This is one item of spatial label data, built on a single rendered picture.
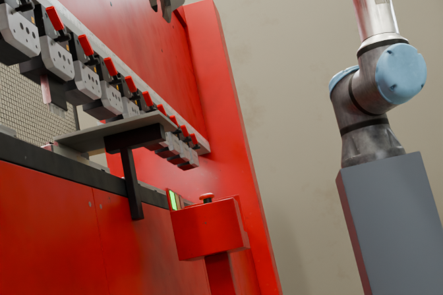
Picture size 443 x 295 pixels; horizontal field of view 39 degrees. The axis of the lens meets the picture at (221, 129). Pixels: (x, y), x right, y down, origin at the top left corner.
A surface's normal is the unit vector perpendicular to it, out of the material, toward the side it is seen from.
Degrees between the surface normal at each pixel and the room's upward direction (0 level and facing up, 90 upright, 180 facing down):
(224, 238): 90
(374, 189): 90
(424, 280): 90
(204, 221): 90
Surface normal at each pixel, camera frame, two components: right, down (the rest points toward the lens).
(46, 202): 0.96, -0.24
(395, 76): 0.37, -0.17
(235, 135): -0.17, -0.20
